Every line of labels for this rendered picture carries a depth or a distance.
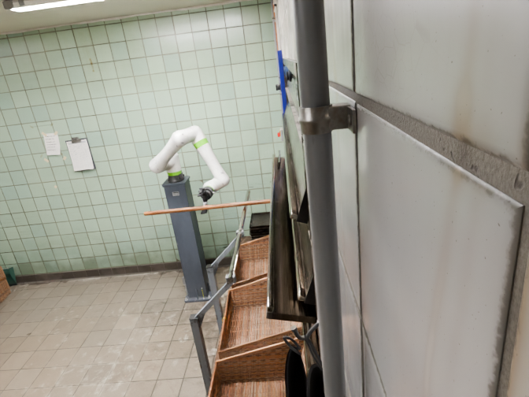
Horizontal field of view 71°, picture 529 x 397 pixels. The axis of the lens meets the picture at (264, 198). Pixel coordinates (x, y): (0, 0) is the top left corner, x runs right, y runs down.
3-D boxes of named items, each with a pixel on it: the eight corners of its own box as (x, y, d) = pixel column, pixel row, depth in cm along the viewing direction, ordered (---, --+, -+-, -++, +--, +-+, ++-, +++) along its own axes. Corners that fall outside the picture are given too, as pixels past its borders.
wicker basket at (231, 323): (302, 301, 246) (299, 265, 236) (312, 368, 193) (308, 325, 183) (231, 308, 248) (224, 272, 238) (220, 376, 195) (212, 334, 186)
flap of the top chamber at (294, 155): (287, 117, 264) (294, 88, 257) (305, 223, 98) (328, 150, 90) (281, 115, 264) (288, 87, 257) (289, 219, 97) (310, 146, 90)
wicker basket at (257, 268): (297, 255, 302) (294, 225, 292) (304, 298, 249) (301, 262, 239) (238, 261, 304) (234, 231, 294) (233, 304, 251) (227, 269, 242)
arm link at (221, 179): (199, 150, 300) (194, 150, 290) (210, 142, 298) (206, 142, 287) (222, 188, 302) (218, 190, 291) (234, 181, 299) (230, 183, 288)
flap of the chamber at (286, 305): (271, 159, 276) (298, 162, 276) (265, 319, 109) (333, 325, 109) (272, 156, 275) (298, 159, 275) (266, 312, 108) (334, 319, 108)
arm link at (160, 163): (143, 165, 307) (172, 128, 272) (158, 160, 319) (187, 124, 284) (152, 178, 306) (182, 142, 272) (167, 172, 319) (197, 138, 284)
